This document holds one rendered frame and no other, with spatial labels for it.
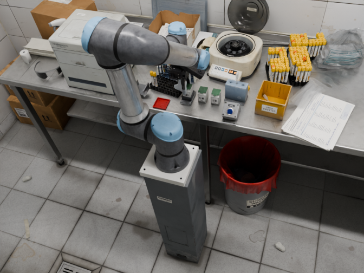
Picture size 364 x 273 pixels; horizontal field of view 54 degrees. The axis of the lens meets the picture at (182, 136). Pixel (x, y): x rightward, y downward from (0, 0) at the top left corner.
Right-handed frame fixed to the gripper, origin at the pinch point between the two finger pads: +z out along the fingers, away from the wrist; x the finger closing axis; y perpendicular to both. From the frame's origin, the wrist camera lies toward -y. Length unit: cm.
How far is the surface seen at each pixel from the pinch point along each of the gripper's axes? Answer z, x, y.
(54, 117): 79, -23, 124
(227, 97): 4.2, -3.8, -19.0
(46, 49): 2, -15, 92
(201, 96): 1.4, 1.3, -7.2
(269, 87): -0.4, -10.3, -37.4
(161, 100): 5.9, 4.8, 12.8
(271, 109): 0.6, 2.7, -40.8
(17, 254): 94, 77, 96
